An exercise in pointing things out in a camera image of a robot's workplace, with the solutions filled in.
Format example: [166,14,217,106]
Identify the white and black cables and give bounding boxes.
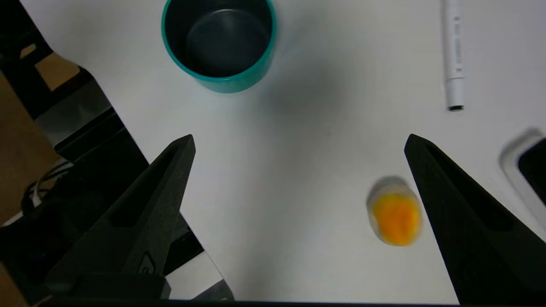
[20,160,74,216]

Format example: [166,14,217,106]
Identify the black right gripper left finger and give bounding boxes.
[45,134,196,299]

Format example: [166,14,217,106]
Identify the white tray with black inside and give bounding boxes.
[499,128,546,230]

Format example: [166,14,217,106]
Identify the toy egg with orange yolk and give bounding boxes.
[366,175,423,247]

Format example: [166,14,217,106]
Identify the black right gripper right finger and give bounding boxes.
[404,133,546,305]

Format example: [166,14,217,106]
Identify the white marker pen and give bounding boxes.
[441,0,466,112]

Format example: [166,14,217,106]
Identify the teal cup with dark interior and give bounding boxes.
[161,0,278,94]

